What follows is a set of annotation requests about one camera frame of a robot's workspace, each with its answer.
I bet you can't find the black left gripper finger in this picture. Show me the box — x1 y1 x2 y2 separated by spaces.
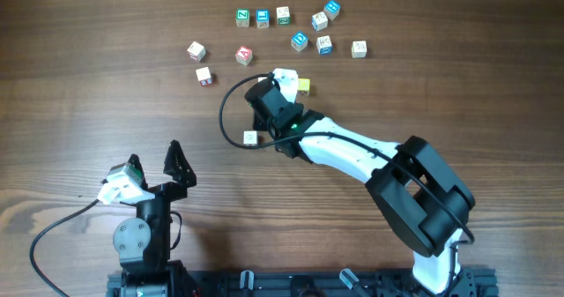
128 153 148 189
163 140 197 187

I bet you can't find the white red green block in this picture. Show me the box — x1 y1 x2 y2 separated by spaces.
243 130 259 146

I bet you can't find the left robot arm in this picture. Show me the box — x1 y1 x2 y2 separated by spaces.
106 140 200 297

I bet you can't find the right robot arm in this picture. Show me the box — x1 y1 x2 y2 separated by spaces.
245 78 475 296

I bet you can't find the yellow W letter block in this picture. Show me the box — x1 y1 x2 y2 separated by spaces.
297 78 310 96

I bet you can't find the red A letter block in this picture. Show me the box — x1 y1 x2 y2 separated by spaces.
235 46 253 66

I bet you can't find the blue D letter block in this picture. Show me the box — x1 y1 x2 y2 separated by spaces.
291 32 308 52

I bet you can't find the white red lower-left block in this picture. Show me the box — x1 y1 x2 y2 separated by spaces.
196 67 212 86

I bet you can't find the white blue picture block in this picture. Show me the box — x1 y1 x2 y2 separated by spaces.
316 35 332 55

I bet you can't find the white tilted block far left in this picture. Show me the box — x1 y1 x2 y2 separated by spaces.
187 41 206 62

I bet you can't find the blue letter block top row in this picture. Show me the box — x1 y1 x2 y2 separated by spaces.
256 9 270 28

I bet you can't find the white green picture block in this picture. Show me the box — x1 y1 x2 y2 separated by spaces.
276 6 291 26

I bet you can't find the green Z letter block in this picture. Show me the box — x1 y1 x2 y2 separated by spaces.
235 8 250 27

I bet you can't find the white blue tilted block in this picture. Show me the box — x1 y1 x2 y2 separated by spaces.
311 11 329 32

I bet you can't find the white yellow picture block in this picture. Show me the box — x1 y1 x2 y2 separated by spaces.
352 41 367 58

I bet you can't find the blue tilted block top right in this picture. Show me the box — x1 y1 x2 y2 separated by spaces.
323 0 341 20

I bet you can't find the black left camera cable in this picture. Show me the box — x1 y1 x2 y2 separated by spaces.
29 198 100 297

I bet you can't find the black camera cable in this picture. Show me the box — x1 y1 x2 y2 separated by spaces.
29 198 100 297
219 72 476 297

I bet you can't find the black right camera cable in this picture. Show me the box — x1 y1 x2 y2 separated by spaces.
219 72 476 297

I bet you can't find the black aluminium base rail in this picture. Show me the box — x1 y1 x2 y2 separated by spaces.
105 268 499 297

